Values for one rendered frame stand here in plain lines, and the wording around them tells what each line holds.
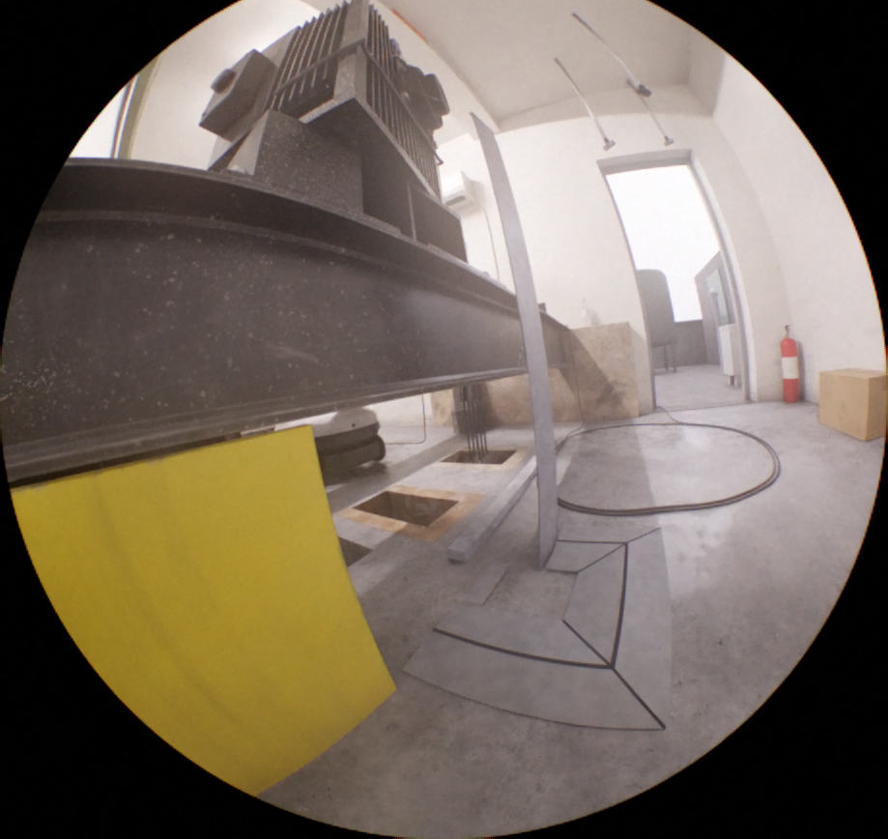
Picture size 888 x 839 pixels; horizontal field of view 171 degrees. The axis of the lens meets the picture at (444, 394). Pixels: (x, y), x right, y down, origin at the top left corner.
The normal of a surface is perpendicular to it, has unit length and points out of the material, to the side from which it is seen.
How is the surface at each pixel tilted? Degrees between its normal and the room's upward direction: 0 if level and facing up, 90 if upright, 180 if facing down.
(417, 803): 0
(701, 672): 0
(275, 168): 90
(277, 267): 90
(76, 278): 90
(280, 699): 90
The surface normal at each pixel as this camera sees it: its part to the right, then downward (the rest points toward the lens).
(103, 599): 0.84, -0.08
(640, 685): 0.02, -0.99
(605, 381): -0.53, 0.12
